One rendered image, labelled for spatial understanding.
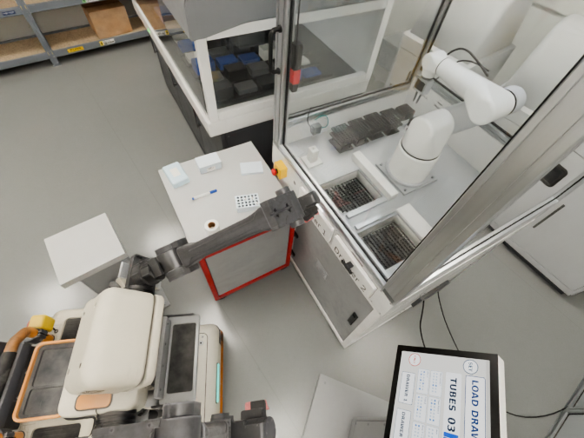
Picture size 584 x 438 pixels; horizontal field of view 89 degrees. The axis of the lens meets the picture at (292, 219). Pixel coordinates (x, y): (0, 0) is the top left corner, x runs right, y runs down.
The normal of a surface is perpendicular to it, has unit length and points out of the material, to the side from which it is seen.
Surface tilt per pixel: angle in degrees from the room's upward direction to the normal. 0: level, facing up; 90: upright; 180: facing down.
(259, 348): 0
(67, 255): 0
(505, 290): 0
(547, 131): 90
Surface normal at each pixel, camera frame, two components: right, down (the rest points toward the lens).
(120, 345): 0.72, -0.45
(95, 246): 0.07, -0.55
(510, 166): -0.87, 0.37
